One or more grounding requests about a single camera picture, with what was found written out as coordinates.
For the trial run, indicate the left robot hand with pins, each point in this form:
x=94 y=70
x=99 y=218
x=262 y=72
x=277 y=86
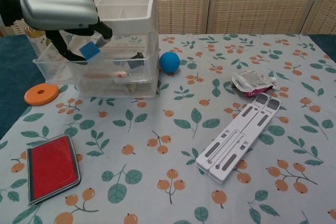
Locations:
x=57 y=3

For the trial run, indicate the small blue block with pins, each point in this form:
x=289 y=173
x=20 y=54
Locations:
x=90 y=51

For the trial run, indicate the clear plastic drawer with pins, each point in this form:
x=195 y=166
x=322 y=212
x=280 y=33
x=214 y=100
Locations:
x=105 y=91
x=57 y=72
x=147 y=83

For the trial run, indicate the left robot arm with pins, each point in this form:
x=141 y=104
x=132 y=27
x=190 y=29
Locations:
x=9 y=6

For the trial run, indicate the tea bottle with white cap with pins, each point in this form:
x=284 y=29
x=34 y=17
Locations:
x=36 y=37

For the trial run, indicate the wooden stick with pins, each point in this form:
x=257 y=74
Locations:
x=105 y=75

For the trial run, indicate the orange disc with hole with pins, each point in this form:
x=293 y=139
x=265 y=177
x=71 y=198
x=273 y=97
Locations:
x=35 y=96

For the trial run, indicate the small black clip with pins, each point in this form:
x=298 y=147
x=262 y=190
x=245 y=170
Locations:
x=136 y=61

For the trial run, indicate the blue ball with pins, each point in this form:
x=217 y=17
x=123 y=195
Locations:
x=169 y=62

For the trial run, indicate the floral printed tablecloth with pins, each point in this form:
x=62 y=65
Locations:
x=157 y=119

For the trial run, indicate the red zip pouch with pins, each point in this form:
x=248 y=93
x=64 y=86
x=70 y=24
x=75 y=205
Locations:
x=52 y=167

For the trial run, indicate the bamboo folding screen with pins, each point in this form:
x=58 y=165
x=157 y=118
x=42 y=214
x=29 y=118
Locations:
x=236 y=1

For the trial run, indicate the spouted snack pouch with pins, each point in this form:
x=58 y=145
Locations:
x=252 y=81

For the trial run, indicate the white folding laptop stand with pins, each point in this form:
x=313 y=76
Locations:
x=236 y=140

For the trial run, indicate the white plastic drawer organizer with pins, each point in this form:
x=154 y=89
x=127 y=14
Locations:
x=126 y=22

